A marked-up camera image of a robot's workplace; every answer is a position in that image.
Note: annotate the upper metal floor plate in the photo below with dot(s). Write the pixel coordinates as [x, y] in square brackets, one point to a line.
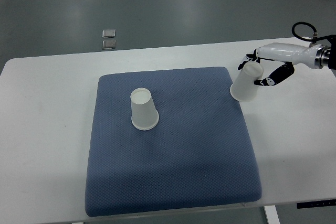
[108, 33]

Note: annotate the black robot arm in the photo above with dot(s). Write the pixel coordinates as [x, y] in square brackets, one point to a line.
[331, 57]

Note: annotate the metal floor plate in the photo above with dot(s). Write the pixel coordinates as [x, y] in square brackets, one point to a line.
[108, 33]
[109, 44]

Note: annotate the white paper cup on cushion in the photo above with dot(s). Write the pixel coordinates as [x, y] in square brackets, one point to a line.
[144, 115]

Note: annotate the blue fabric cushion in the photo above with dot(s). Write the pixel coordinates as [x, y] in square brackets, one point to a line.
[199, 154]

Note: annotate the white table leg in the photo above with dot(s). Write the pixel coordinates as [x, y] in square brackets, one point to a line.
[271, 215]

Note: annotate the lower metal floor plate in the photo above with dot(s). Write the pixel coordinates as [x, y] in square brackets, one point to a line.
[109, 44]

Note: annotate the white paper cup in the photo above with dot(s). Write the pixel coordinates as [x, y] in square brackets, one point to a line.
[243, 88]
[144, 115]

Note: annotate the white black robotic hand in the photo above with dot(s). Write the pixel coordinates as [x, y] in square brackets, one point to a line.
[290, 55]

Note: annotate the black table control panel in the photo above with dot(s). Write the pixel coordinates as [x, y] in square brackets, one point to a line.
[316, 204]

